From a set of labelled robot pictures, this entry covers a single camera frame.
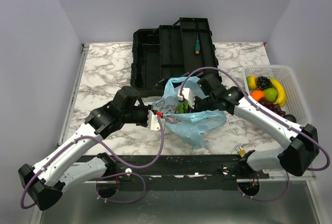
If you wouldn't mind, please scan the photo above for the black open toolbox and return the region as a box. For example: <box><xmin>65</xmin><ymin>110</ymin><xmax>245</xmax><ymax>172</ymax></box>
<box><xmin>130</xmin><ymin>17</ymin><xmax>218</xmax><ymax>98</ymax></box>

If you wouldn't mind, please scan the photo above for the light blue printed plastic bag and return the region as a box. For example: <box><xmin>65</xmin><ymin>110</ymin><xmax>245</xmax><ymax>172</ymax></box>
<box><xmin>153</xmin><ymin>77</ymin><xmax>227</xmax><ymax>149</ymax></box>

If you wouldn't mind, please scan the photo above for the dark plum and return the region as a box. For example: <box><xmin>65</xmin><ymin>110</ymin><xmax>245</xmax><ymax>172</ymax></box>
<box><xmin>283</xmin><ymin>114</ymin><xmax>297</xmax><ymax>123</ymax></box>

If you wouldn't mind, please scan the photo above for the red purple grape bunch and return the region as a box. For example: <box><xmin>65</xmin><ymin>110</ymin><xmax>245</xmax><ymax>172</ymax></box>
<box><xmin>259</xmin><ymin>99</ymin><xmax>286</xmax><ymax>117</ymax></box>

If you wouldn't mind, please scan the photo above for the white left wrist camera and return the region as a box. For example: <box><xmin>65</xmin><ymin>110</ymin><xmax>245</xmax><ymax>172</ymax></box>
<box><xmin>147</xmin><ymin>110</ymin><xmax>165</xmax><ymax>131</ymax></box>

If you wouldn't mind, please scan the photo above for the orange fruit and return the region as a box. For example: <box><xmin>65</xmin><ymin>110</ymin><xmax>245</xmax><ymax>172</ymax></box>
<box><xmin>251</xmin><ymin>90</ymin><xmax>265</xmax><ymax>102</ymax></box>

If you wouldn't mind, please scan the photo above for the green orange screwdriver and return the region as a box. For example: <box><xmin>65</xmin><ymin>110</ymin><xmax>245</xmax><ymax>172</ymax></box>
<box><xmin>195</xmin><ymin>33</ymin><xmax>201</xmax><ymax>54</ymax></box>

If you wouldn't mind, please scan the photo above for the yellow lemon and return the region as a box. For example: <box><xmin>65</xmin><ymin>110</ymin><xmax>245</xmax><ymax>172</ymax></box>
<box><xmin>246</xmin><ymin>76</ymin><xmax>257</xmax><ymax>90</ymax></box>

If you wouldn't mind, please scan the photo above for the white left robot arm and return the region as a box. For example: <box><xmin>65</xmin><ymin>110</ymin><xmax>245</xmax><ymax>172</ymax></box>
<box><xmin>18</xmin><ymin>86</ymin><xmax>159</xmax><ymax>211</ymax></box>

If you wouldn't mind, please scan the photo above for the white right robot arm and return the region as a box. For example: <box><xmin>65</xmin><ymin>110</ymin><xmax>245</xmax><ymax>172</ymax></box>
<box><xmin>179</xmin><ymin>74</ymin><xmax>320</xmax><ymax>178</ymax></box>

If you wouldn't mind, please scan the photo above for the yellow banana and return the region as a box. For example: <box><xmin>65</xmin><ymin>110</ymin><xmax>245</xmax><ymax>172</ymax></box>
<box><xmin>270</xmin><ymin>78</ymin><xmax>286</xmax><ymax>107</ymax></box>

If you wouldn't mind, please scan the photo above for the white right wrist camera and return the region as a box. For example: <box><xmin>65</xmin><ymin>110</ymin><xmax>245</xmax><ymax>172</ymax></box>
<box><xmin>177</xmin><ymin>88</ymin><xmax>196</xmax><ymax>108</ymax></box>

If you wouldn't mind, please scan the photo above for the white plastic fruit basket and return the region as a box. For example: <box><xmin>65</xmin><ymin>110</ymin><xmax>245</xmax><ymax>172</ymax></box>
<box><xmin>243</xmin><ymin>65</ymin><xmax>312</xmax><ymax>126</ymax></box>

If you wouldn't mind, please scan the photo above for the dark purple grape bunch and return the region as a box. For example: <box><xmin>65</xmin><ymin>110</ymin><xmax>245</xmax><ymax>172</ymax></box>
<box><xmin>256</xmin><ymin>76</ymin><xmax>272</xmax><ymax>91</ymax></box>

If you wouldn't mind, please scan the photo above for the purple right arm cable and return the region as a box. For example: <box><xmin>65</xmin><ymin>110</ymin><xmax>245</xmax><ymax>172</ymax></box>
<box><xmin>180</xmin><ymin>66</ymin><xmax>331</xmax><ymax>171</ymax></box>

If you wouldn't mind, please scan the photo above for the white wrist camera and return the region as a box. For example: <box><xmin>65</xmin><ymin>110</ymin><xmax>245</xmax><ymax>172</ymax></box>
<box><xmin>147</xmin><ymin>110</ymin><xmax>165</xmax><ymax>131</ymax></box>
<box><xmin>177</xmin><ymin>88</ymin><xmax>196</xmax><ymax>108</ymax></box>

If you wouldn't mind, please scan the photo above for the green pear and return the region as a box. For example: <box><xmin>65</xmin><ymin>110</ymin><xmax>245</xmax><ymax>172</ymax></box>
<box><xmin>263</xmin><ymin>88</ymin><xmax>278</xmax><ymax>103</ymax></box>

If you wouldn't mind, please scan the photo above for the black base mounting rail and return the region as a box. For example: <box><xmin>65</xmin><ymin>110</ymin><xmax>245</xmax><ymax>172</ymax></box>
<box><xmin>85</xmin><ymin>153</ymin><xmax>270</xmax><ymax>192</ymax></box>

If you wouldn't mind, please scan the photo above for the yellow connector plug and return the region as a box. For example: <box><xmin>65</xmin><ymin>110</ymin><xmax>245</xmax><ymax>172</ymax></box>
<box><xmin>236</xmin><ymin>146</ymin><xmax>246</xmax><ymax>157</ymax></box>

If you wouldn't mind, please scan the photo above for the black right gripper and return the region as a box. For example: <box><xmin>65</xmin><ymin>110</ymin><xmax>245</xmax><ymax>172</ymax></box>
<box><xmin>185</xmin><ymin>94</ymin><xmax>217</xmax><ymax>127</ymax></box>

